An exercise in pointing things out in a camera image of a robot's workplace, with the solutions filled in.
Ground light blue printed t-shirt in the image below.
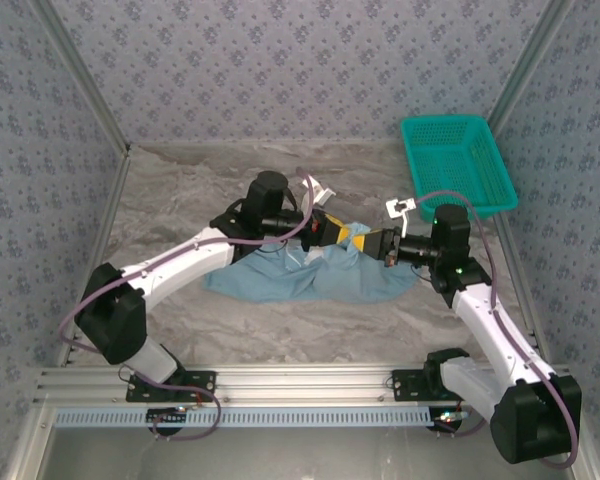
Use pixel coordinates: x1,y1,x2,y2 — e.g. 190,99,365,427
202,234,419,305

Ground teal plastic basket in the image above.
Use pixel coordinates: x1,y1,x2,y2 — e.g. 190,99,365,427
399,114,520,223

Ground small black controller board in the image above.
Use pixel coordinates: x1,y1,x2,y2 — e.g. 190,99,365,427
146,407,189,437
429,407,470,434

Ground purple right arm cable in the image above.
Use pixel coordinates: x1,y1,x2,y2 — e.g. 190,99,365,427
413,190,581,470

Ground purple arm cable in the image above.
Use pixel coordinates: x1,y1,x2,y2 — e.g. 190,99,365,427
413,190,581,470
58,170,316,444

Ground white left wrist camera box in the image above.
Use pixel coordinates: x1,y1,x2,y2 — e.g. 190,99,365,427
301,174,337,206

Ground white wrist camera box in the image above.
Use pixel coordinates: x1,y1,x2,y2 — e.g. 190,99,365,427
301,174,337,206
384,197,419,237

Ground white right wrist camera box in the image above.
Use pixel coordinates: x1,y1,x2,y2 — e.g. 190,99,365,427
384,197,419,237

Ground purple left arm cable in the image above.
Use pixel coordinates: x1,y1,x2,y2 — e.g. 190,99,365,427
58,170,316,444

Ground aluminium side rail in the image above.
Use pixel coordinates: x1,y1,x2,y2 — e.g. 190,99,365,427
57,149,131,369
494,214,551,364

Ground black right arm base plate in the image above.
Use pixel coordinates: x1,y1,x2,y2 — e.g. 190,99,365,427
390,368,484,403

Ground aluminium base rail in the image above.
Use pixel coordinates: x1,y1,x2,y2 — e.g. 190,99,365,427
29,363,580,407

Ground white slotted cable duct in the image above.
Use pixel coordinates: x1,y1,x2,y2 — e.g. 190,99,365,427
53,405,441,429

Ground aluminium frame post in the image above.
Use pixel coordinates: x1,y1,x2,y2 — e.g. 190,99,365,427
4,404,56,480
487,0,576,136
29,0,132,157
554,402,600,480

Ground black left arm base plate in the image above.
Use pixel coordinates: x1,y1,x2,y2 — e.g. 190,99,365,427
125,369,217,404

